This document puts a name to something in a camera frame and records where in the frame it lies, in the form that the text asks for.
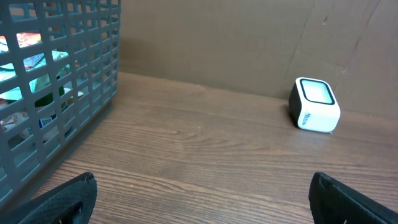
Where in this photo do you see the green lid jar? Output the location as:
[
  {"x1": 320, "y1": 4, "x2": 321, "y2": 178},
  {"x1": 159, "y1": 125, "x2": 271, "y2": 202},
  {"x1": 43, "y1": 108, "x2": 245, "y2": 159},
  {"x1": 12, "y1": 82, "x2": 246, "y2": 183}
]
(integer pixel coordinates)
[{"x1": 35, "y1": 87, "x2": 67, "y2": 111}]

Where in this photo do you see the grey plastic mesh basket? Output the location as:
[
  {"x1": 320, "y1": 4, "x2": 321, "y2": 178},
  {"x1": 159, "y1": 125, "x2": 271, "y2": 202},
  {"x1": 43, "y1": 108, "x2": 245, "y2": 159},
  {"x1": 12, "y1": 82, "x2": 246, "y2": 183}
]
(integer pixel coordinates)
[{"x1": 1, "y1": 0, "x2": 121, "y2": 209}]

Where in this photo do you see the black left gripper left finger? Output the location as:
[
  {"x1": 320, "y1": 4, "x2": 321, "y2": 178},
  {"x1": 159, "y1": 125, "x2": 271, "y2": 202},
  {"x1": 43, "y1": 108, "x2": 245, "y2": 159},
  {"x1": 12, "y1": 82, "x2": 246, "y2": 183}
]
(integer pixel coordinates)
[{"x1": 1, "y1": 172, "x2": 98, "y2": 224}]

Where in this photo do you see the red white snack packet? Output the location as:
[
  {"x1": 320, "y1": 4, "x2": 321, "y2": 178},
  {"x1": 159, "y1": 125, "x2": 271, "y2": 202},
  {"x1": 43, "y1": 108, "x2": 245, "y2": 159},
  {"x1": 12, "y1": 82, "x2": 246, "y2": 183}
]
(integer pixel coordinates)
[{"x1": 1, "y1": 32, "x2": 42, "y2": 53}]

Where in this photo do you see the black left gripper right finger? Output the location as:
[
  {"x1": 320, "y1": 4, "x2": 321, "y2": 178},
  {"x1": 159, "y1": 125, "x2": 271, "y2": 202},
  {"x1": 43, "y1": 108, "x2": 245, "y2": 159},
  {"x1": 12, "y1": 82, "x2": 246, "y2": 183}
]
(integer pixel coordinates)
[{"x1": 308, "y1": 172, "x2": 397, "y2": 224}]

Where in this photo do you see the teal snack packet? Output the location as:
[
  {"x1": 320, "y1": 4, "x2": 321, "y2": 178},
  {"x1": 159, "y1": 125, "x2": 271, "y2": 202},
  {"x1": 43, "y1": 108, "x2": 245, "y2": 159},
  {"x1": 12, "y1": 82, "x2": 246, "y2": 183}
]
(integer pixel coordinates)
[{"x1": 1, "y1": 54, "x2": 50, "y2": 101}]

